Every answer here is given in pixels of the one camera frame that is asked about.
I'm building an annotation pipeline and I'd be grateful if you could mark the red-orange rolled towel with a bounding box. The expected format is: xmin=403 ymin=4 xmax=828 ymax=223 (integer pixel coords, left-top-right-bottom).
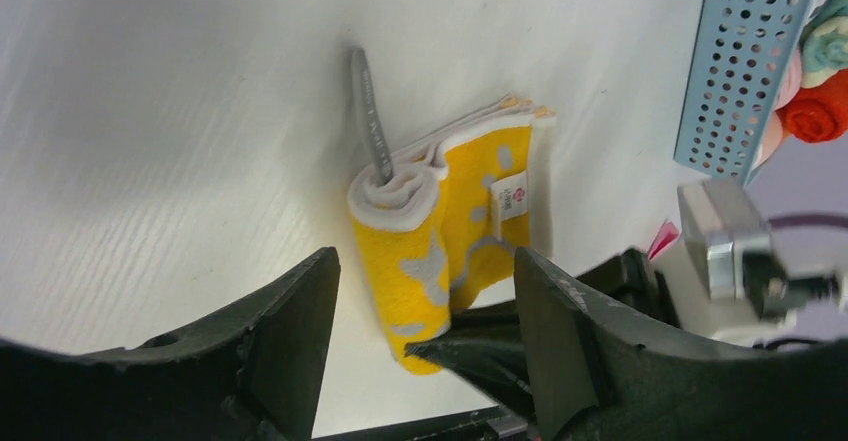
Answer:
xmin=778 ymin=70 xmax=847 ymax=144

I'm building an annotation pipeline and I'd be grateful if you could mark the pink rolled towel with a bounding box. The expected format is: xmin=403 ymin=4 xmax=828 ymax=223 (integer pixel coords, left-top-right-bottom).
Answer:
xmin=754 ymin=48 xmax=803 ymax=168

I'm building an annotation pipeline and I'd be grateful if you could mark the crumpled pink cloth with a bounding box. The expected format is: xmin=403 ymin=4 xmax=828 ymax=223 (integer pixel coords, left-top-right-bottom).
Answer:
xmin=647 ymin=220 xmax=680 ymax=260

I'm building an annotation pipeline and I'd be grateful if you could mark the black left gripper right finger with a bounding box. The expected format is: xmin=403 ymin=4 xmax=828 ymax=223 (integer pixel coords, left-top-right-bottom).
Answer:
xmin=514 ymin=248 xmax=847 ymax=440

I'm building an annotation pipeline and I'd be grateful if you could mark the teal rolled towel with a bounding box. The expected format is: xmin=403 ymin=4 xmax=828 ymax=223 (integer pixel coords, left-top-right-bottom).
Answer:
xmin=801 ymin=3 xmax=847 ymax=89

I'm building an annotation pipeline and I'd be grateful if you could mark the blue perforated plastic basket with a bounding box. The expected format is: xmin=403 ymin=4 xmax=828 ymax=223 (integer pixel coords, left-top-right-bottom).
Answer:
xmin=673 ymin=0 xmax=815 ymax=182

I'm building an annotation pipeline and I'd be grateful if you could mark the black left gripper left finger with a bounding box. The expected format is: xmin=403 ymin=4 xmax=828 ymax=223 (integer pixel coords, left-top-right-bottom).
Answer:
xmin=1 ymin=247 xmax=340 ymax=440

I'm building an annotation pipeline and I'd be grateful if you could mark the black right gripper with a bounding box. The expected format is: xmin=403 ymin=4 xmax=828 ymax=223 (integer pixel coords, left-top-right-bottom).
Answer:
xmin=405 ymin=248 xmax=680 ymax=419

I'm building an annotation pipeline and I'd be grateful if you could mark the yellow towel with grey pattern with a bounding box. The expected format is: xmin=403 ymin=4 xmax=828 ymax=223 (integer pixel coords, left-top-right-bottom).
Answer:
xmin=347 ymin=48 xmax=556 ymax=375

